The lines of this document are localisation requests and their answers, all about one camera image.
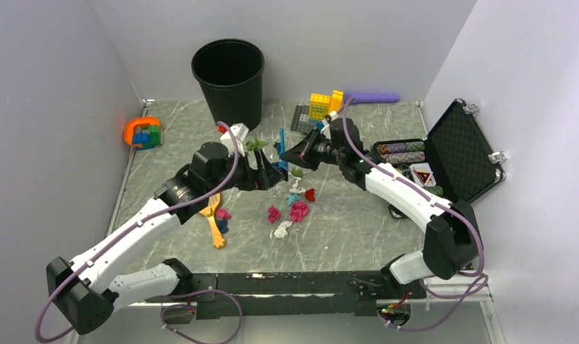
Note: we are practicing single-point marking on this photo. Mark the black plastic trash bin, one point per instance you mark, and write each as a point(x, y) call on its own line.
point(230, 75)

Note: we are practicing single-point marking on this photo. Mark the pink scrap near front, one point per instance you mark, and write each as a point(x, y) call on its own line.
point(223, 214)

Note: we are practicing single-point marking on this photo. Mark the black poker chip case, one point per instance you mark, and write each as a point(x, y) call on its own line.
point(453, 161)

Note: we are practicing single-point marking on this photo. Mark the grey brick baseplate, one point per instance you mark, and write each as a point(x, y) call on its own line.
point(302, 122)

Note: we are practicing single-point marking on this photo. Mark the long white paper scrap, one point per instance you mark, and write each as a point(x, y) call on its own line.
point(296, 188)

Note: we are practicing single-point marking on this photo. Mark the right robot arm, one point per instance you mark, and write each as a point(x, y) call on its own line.
point(451, 236)

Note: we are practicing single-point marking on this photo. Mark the blue hand brush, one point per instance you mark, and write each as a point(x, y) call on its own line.
point(281, 165)

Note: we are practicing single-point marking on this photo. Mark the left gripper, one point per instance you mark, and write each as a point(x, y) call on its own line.
point(253, 178)

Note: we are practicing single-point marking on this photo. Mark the large green paper scrap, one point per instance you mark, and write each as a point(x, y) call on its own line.
point(255, 143)

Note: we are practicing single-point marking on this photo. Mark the light blue paper scrap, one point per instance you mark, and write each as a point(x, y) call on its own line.
point(292, 198)

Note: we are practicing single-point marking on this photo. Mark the orange holder with bricks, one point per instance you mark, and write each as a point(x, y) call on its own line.
point(143, 133)

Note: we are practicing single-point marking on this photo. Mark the small magenta paper scrap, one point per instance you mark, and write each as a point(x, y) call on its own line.
point(274, 214)

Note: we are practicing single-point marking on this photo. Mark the purple cylindrical handle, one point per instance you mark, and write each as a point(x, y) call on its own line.
point(371, 97)

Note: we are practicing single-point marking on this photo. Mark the red paper scrap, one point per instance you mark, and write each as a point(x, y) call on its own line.
point(309, 195)

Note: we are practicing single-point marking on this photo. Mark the dark blue front scrap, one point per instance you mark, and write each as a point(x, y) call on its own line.
point(222, 225)

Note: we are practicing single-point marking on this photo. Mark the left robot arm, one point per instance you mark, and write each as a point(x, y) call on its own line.
point(90, 287)

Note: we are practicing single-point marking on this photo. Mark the large magenta paper scrap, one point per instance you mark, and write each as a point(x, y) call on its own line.
point(298, 211)

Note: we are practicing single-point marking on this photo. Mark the yellow blue brick tower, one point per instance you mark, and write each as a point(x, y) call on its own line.
point(322, 105)

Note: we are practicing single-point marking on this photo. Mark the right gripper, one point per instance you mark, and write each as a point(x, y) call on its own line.
point(302, 154)

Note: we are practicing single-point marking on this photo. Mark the orange slotted scoop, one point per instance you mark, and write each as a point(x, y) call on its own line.
point(209, 212)

